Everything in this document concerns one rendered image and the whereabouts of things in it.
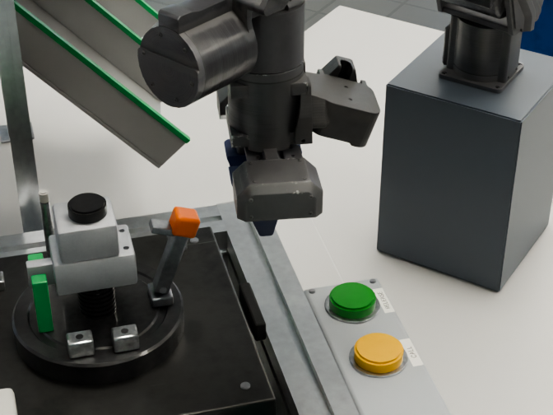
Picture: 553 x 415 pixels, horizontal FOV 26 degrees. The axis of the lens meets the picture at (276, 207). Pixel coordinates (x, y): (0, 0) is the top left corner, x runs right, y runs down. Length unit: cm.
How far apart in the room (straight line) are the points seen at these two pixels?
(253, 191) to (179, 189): 53
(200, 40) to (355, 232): 54
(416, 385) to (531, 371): 21
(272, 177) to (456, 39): 38
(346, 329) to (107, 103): 32
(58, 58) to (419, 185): 37
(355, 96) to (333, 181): 48
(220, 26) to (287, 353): 30
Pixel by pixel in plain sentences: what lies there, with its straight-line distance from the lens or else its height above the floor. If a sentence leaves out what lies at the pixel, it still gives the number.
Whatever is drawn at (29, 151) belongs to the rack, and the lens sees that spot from 113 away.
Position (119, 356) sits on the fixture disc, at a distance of 95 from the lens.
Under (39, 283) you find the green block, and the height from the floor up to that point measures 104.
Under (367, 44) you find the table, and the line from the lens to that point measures 169.
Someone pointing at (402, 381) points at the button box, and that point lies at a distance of 97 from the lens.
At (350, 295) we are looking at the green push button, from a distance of 103.
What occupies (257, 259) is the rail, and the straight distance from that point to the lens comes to 109.
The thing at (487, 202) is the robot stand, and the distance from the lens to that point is 118.
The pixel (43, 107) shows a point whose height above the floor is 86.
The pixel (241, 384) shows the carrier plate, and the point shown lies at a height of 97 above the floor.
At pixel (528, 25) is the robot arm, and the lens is 115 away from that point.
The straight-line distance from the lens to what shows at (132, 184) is 138.
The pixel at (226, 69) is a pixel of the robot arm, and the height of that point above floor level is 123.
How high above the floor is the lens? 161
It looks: 34 degrees down
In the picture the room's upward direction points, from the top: straight up
